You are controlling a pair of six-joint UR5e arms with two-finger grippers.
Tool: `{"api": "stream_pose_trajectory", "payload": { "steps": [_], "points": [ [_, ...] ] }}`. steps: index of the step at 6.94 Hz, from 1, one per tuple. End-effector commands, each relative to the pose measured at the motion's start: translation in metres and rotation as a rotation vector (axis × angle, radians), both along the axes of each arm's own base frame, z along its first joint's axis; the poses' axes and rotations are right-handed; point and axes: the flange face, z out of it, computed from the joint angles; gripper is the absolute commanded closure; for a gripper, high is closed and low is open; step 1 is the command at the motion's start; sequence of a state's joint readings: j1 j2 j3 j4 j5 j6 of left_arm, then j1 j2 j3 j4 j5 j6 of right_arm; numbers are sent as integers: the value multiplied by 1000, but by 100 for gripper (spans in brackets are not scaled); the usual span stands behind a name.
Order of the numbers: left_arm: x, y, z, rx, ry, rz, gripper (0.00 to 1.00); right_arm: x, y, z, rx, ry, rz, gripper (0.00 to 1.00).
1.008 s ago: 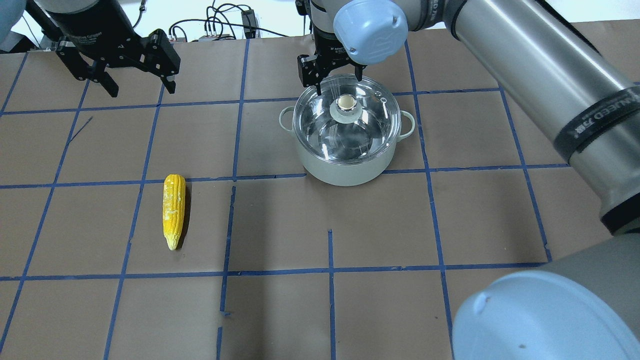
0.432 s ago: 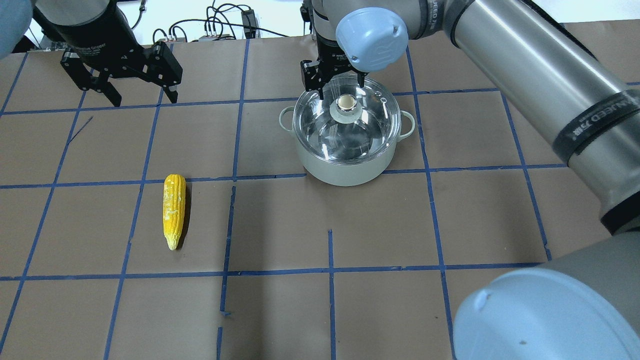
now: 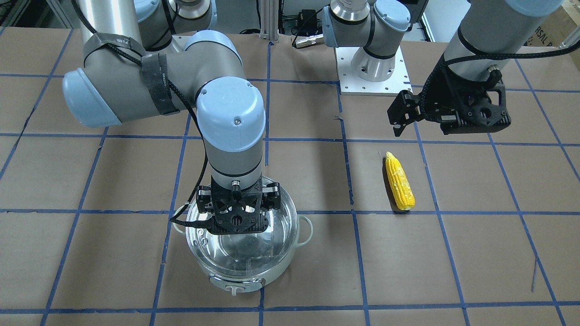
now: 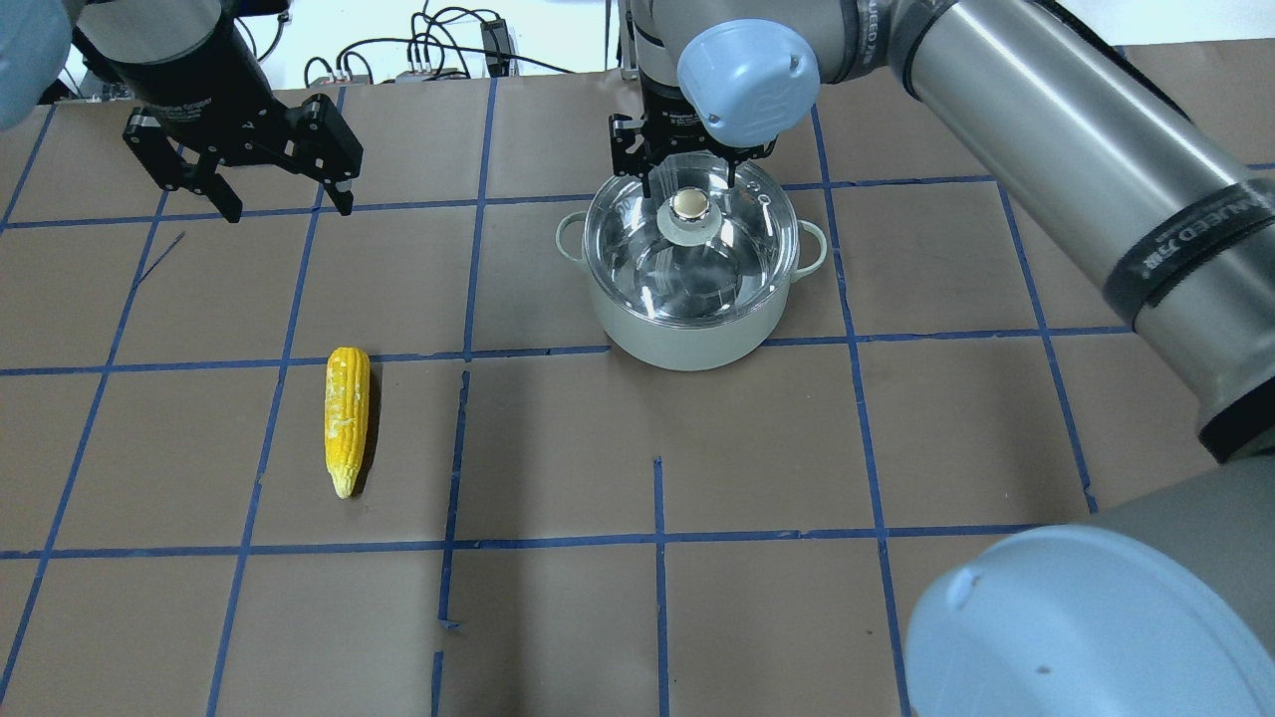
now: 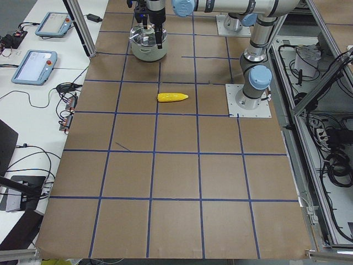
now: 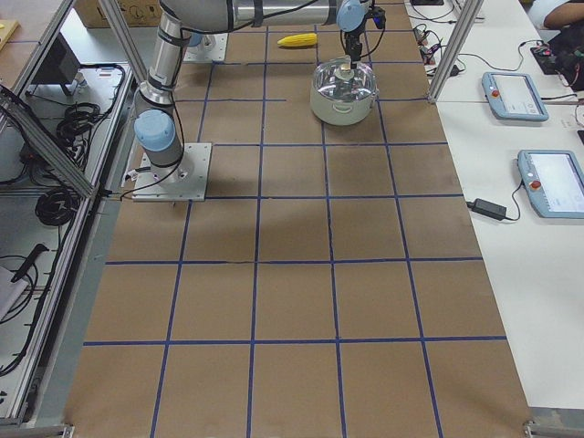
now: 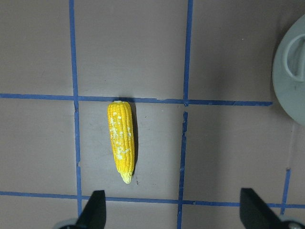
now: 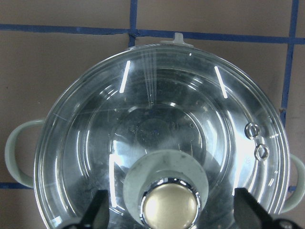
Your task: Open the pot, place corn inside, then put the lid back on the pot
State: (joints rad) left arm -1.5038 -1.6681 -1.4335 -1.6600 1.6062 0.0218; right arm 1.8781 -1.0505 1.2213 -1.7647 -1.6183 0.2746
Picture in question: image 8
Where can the glass pot lid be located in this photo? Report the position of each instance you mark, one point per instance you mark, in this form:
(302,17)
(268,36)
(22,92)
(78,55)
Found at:
(164,133)

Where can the pale green cooking pot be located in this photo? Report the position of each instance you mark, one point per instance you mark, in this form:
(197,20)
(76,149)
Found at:
(16,152)

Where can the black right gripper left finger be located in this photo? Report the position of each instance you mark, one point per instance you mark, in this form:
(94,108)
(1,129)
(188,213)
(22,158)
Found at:
(96,216)

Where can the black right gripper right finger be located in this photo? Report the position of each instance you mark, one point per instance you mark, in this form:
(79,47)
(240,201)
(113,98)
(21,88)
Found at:
(249,214)

